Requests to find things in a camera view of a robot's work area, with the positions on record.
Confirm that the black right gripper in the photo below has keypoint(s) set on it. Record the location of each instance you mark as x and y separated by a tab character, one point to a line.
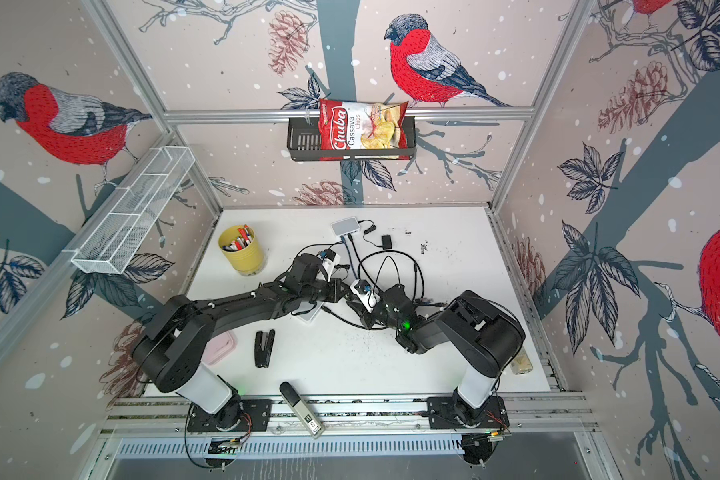
383	300

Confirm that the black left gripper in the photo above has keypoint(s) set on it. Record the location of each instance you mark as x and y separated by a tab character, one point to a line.
336	293

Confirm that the white network switch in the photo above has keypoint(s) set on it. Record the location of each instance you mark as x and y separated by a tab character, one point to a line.
310	315
345	226

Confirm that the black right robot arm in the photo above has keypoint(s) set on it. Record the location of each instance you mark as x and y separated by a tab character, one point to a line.
488	337

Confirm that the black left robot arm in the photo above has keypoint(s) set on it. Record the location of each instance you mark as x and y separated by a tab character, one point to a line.
170	349

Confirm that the yellow cup with pens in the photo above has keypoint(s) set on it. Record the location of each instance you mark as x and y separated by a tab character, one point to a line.
241	247

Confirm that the black stapler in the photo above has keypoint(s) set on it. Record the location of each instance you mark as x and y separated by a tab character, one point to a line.
263	348

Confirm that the glass spice jar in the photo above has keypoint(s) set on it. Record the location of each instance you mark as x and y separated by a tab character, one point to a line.
521	363

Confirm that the black grey remote device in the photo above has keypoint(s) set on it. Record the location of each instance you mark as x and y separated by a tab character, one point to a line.
300	408

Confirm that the red cassava chips bag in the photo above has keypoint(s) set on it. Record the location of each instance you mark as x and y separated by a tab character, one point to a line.
379	123

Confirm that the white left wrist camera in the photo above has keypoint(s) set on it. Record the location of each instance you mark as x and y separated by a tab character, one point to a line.
329	260

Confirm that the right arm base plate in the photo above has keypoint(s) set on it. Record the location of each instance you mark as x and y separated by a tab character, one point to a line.
454	413

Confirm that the black wall basket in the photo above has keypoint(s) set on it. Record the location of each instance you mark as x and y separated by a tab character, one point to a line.
305	142

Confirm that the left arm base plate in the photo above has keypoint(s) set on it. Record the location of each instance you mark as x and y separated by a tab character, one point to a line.
245	415

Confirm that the white wire mesh shelf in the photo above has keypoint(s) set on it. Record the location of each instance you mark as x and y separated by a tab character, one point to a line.
118	236

